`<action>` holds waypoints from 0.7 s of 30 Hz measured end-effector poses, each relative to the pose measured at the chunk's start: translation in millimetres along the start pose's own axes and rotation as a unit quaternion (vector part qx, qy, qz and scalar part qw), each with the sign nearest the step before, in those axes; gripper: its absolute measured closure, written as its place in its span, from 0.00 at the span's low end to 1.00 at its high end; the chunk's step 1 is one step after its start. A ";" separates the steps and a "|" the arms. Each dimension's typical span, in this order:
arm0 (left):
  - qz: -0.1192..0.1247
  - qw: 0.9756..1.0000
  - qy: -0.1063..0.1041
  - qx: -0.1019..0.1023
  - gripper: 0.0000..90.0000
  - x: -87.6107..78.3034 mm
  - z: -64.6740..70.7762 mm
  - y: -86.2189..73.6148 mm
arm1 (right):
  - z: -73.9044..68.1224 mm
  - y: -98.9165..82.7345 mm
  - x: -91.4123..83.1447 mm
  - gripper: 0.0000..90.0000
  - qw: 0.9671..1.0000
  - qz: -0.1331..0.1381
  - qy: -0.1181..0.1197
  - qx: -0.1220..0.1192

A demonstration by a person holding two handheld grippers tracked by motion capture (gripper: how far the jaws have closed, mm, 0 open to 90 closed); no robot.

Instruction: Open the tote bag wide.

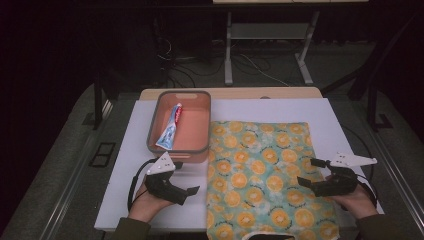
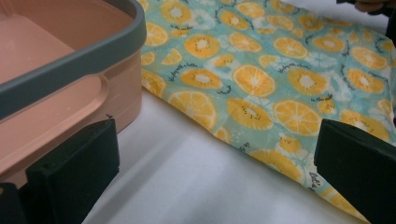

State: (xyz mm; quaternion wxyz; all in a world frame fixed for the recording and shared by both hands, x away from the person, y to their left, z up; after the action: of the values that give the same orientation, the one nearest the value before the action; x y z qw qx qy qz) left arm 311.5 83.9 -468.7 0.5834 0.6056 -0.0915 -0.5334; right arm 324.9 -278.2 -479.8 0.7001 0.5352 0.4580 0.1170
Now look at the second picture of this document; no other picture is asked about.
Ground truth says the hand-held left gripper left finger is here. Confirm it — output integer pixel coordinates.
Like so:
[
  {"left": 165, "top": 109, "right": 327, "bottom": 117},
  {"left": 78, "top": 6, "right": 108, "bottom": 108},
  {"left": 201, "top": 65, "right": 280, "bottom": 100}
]
[{"left": 18, "top": 117, "right": 121, "bottom": 224}]

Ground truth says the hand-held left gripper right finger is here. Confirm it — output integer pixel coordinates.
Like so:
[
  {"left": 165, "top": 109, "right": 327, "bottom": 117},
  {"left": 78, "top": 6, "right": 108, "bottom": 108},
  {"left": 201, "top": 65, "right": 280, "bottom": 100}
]
[{"left": 313, "top": 118, "right": 396, "bottom": 224}]

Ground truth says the pink basket with grey rim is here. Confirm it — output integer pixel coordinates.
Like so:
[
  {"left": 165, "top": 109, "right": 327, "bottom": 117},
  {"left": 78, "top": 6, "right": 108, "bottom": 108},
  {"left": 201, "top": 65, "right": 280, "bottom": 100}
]
[{"left": 0, "top": 0, "right": 148, "bottom": 189}]

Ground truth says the citrus print cloth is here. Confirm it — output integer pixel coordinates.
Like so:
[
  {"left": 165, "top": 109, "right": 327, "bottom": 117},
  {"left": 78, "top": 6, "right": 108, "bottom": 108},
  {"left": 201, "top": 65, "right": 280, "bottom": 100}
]
[{"left": 136, "top": 0, "right": 396, "bottom": 224}]

